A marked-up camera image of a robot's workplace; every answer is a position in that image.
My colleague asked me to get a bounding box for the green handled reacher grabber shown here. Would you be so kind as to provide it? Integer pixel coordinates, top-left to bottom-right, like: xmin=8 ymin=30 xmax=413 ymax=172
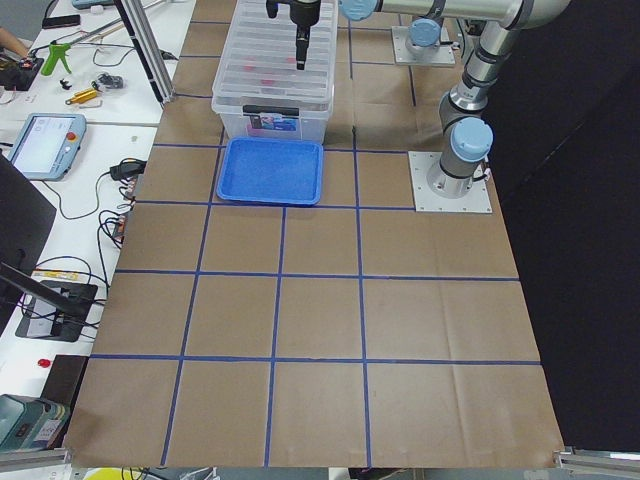
xmin=30 ymin=20 xmax=124 ymax=76

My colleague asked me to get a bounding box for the black monitor stand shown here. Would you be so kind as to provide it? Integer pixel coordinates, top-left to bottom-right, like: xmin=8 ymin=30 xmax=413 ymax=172
xmin=1 ymin=158 xmax=97 ymax=343

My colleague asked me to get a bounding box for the aluminium frame post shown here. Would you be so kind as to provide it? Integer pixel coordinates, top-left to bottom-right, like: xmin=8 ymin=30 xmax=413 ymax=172
xmin=114 ymin=0 xmax=175 ymax=106

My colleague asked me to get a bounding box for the person hand at desk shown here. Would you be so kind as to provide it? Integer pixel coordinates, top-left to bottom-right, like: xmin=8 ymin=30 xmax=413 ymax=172
xmin=0 ymin=27 xmax=29 ymax=58

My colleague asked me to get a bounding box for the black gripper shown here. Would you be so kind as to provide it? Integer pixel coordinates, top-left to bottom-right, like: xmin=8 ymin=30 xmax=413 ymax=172
xmin=266 ymin=0 xmax=321 ymax=70

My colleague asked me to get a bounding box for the clear plastic storage box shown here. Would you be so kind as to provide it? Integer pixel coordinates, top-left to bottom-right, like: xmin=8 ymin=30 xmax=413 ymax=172
xmin=212 ymin=101 xmax=333 ymax=143

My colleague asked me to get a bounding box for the smartphone on desk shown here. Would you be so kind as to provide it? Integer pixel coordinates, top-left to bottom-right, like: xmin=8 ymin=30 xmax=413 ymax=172
xmin=41 ymin=14 xmax=81 ymax=30

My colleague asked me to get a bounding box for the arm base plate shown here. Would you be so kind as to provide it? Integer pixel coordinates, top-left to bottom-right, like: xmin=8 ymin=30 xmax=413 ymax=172
xmin=391 ymin=26 xmax=456 ymax=68
xmin=408 ymin=151 xmax=493 ymax=215

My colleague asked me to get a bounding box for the blue grey teach pendant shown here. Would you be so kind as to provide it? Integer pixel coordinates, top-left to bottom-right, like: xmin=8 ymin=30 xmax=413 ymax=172
xmin=9 ymin=113 xmax=87 ymax=181

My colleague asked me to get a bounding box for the blue plastic tray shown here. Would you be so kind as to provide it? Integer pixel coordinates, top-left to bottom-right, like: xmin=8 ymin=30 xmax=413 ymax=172
xmin=216 ymin=137 xmax=324 ymax=206

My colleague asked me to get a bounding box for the clear plastic box lid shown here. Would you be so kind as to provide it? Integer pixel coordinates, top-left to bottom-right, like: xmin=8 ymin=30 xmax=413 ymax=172
xmin=212 ymin=1 xmax=338 ymax=110

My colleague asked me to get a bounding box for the black box latch handle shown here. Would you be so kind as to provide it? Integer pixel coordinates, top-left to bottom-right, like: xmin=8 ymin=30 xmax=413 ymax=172
xmin=242 ymin=105 xmax=300 ymax=118

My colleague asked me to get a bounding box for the gold cylinder tool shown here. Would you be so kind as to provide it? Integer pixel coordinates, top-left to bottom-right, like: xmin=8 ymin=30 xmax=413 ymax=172
xmin=65 ymin=87 xmax=103 ymax=109

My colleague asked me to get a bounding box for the black power adapter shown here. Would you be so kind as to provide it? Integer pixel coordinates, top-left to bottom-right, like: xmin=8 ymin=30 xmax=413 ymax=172
xmin=109 ymin=159 xmax=147 ymax=181

